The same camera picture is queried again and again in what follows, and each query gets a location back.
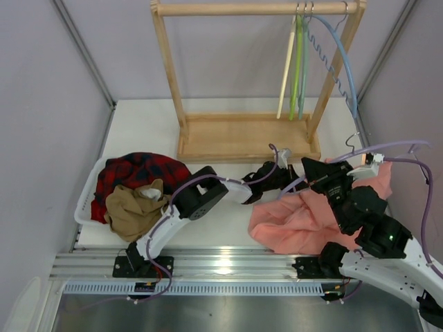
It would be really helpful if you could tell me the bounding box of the purple clothes hanger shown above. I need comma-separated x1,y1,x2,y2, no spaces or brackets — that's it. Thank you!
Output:
277,140,432,200

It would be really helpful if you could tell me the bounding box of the pink skirt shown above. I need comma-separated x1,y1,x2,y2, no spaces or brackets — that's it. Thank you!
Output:
248,157,394,256

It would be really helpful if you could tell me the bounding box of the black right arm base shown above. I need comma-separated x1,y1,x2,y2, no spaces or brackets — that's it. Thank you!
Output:
291,256,334,279

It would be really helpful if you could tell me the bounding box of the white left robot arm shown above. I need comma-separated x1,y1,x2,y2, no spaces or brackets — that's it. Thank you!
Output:
125,161,299,277

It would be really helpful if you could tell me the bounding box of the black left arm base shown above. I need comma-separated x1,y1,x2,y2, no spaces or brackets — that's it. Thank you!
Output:
112,254,174,282

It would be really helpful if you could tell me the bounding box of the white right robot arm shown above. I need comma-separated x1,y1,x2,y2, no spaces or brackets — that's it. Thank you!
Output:
302,154,442,328

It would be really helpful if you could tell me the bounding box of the grey-green clothes hanger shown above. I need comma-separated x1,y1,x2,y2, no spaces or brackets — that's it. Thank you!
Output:
297,16,309,120

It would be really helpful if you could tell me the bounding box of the cream clothes hanger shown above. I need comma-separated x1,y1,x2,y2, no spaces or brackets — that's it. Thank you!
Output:
276,12,298,120

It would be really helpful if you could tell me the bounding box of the lime green clothes hanger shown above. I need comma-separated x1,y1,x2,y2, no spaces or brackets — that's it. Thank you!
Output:
289,14,304,120

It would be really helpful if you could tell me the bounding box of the light blue clothes hanger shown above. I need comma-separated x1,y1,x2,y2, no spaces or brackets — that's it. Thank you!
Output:
307,1,361,119

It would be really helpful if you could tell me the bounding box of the wooden clothes rack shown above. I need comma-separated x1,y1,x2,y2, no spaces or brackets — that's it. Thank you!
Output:
150,1,367,163

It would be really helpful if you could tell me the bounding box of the red plaid garment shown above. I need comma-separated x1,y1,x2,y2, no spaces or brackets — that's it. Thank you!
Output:
91,152,191,224

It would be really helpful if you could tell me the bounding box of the tan brown garment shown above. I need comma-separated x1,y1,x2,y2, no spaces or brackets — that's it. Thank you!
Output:
105,179,171,242

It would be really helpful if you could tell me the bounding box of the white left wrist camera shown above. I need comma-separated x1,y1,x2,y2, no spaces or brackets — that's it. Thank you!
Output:
276,148,292,169

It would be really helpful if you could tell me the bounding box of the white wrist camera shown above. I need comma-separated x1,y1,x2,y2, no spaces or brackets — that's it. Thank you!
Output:
347,153,385,181
276,148,292,169

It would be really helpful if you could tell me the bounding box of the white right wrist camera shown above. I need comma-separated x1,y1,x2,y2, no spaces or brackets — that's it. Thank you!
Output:
347,153,385,181

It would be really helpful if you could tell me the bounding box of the right aluminium frame post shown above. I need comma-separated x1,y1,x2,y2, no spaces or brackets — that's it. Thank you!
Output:
356,0,418,104

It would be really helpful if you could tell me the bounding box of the aluminium frame post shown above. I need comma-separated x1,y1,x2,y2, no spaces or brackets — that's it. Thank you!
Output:
50,0,116,111
356,0,418,104

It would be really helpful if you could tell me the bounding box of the black hanging cable tie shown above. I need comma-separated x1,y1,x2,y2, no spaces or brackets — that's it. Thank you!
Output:
413,154,431,186

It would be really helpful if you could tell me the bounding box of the aluminium mounting rail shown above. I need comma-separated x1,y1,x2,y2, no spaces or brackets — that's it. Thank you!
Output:
50,244,426,286

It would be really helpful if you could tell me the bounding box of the left aluminium frame post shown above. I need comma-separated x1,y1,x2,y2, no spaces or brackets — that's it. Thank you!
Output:
50,0,116,111

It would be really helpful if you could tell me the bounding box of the white slotted cable duct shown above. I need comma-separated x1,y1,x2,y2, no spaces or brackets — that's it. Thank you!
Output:
63,281,325,297

